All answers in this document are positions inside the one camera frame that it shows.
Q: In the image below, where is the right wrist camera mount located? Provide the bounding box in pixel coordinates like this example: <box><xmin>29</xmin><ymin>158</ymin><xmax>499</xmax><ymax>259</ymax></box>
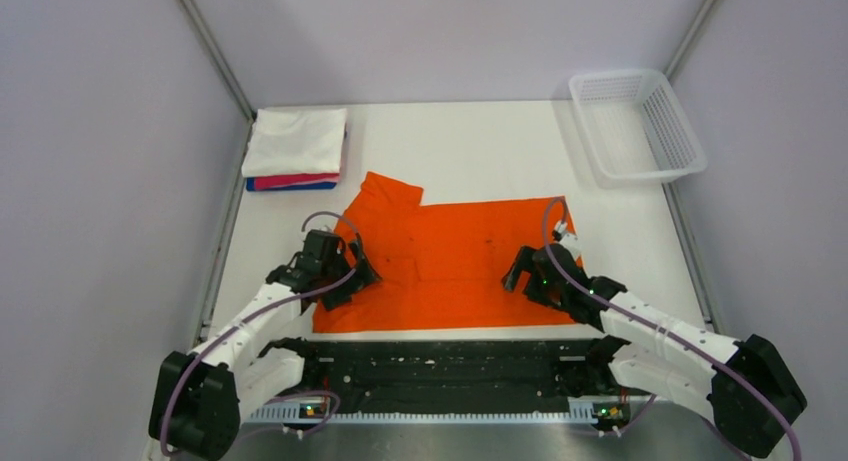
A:
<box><xmin>552</xmin><ymin>220</ymin><xmax>582</xmax><ymax>259</ymax></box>

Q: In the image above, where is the white cable duct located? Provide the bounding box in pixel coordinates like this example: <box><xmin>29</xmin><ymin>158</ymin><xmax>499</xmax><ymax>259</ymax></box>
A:
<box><xmin>244</xmin><ymin>401</ymin><xmax>631</xmax><ymax>426</ymax></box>

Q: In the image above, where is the white plastic basket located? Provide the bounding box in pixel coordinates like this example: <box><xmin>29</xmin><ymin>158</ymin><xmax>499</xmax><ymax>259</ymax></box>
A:
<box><xmin>568</xmin><ymin>69</ymin><xmax>708</xmax><ymax>188</ymax></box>

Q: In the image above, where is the aluminium frame post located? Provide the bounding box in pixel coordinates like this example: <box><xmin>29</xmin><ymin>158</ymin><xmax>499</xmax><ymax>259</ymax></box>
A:
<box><xmin>664</xmin><ymin>0</ymin><xmax>723</xmax><ymax>84</ymax></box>
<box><xmin>175</xmin><ymin>0</ymin><xmax>256</xmax><ymax>122</ymax></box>

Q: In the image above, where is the left aluminium frame post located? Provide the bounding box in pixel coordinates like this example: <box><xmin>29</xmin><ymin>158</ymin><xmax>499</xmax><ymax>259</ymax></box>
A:
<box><xmin>175</xmin><ymin>0</ymin><xmax>256</xmax><ymax>122</ymax></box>

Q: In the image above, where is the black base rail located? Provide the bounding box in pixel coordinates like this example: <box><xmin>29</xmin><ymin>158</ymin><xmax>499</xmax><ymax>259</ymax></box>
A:
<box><xmin>261</xmin><ymin>338</ymin><xmax>629</xmax><ymax>415</ymax></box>

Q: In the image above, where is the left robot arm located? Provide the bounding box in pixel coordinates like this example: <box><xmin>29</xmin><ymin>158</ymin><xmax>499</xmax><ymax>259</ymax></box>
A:
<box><xmin>148</xmin><ymin>230</ymin><xmax>380</xmax><ymax>460</ymax></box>

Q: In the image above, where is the folded magenta t-shirt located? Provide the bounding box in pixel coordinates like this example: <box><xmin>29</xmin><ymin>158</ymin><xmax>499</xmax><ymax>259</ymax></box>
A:
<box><xmin>250</xmin><ymin>173</ymin><xmax>341</xmax><ymax>186</ymax></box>

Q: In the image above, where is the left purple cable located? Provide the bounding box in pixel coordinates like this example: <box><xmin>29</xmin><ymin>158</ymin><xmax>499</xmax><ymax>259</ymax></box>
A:
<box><xmin>158</xmin><ymin>210</ymin><xmax>364</xmax><ymax>456</ymax></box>

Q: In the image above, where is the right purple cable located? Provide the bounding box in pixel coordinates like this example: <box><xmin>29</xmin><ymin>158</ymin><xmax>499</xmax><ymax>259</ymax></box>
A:
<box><xmin>541</xmin><ymin>196</ymin><xmax>804</xmax><ymax>461</ymax></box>

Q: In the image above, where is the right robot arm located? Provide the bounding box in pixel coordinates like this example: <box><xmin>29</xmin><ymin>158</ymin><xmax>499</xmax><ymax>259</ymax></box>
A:
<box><xmin>502</xmin><ymin>243</ymin><xmax>808</xmax><ymax>459</ymax></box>

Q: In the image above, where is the folded white t-shirt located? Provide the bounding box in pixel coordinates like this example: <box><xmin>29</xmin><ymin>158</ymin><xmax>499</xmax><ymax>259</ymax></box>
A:
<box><xmin>241</xmin><ymin>108</ymin><xmax>348</xmax><ymax>177</ymax></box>

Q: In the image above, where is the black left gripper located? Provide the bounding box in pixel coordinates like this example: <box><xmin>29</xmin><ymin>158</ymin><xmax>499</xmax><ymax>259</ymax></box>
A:
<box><xmin>321</xmin><ymin>239</ymin><xmax>380</xmax><ymax>310</ymax></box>

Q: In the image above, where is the right aluminium frame post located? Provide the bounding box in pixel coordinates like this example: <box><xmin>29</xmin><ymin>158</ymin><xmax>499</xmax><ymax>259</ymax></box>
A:
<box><xmin>664</xmin><ymin>0</ymin><xmax>723</xmax><ymax>84</ymax></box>

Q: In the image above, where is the folded blue t-shirt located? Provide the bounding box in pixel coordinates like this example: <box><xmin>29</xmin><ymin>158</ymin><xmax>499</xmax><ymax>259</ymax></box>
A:
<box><xmin>245</xmin><ymin>178</ymin><xmax>338</xmax><ymax>192</ymax></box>

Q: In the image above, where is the purple cable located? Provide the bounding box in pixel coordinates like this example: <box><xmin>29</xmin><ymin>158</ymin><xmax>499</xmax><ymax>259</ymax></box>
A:
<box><xmin>541</xmin><ymin>196</ymin><xmax>804</xmax><ymax>461</ymax></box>
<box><xmin>158</xmin><ymin>210</ymin><xmax>364</xmax><ymax>456</ymax></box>

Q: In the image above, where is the orange t-shirt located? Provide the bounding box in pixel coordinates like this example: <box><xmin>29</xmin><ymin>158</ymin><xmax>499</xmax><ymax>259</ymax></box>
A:
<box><xmin>312</xmin><ymin>172</ymin><xmax>573</xmax><ymax>334</ymax></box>

